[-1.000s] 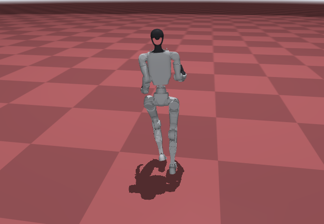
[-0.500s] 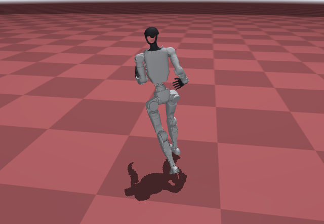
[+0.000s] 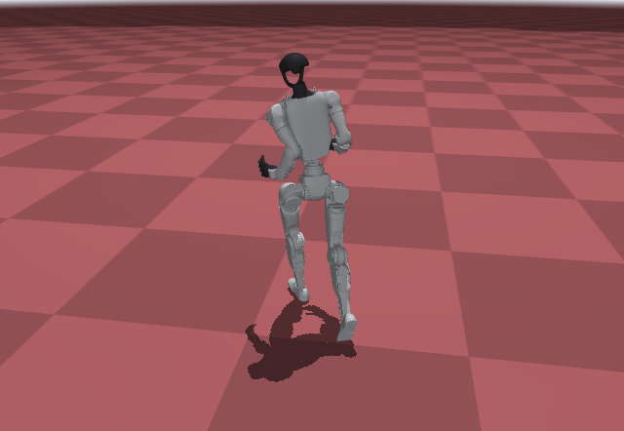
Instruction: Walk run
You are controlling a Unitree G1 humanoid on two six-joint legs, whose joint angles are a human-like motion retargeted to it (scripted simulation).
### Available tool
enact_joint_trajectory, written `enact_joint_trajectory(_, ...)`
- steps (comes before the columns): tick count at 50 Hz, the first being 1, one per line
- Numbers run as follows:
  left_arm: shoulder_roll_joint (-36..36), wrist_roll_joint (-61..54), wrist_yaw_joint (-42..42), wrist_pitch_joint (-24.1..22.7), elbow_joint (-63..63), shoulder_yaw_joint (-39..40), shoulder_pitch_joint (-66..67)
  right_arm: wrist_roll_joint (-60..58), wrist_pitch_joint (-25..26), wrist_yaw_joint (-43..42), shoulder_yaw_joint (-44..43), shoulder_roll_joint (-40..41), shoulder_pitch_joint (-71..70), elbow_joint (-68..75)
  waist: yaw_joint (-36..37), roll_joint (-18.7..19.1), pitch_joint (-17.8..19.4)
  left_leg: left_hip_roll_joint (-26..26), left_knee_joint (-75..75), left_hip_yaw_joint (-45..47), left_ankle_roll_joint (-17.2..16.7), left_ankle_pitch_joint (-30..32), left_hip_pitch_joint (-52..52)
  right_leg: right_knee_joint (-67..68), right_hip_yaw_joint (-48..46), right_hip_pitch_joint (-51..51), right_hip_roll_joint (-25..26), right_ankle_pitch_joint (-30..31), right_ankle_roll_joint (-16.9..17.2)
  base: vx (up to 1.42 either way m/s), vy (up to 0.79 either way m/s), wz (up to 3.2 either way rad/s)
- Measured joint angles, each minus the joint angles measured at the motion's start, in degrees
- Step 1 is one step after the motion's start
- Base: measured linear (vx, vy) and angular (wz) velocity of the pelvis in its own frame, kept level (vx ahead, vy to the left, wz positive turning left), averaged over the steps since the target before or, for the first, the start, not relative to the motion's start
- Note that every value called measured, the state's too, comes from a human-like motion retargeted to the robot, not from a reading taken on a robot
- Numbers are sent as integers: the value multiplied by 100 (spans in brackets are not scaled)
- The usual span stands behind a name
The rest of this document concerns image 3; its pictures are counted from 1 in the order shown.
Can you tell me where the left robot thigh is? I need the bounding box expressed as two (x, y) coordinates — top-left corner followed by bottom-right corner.
(279, 182), (306, 252)

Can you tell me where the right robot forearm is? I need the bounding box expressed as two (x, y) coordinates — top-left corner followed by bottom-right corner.
(332, 131), (352, 154)

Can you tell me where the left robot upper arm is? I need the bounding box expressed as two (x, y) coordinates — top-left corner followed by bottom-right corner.
(265, 102), (303, 161)

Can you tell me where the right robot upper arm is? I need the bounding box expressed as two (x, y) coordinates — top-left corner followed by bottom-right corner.
(322, 91), (351, 146)

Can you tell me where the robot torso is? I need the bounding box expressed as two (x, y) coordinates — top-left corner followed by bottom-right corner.
(279, 87), (332, 201)

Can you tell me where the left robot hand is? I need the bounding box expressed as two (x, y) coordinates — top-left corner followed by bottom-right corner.
(258, 155), (278, 179)

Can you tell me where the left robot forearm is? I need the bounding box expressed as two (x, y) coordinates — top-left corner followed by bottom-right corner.
(268, 148), (296, 180)

